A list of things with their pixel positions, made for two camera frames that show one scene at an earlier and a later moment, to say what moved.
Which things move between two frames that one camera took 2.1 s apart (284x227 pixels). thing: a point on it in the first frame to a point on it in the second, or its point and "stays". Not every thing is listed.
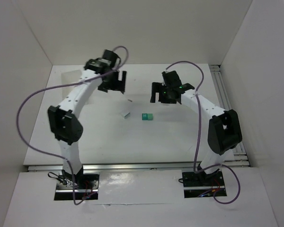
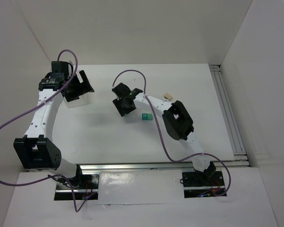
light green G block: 150,117 stays
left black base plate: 86,186 stays
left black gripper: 114,84 to 74,87
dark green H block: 144,117 stays
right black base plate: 202,185 stays
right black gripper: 161,93 to 124,104
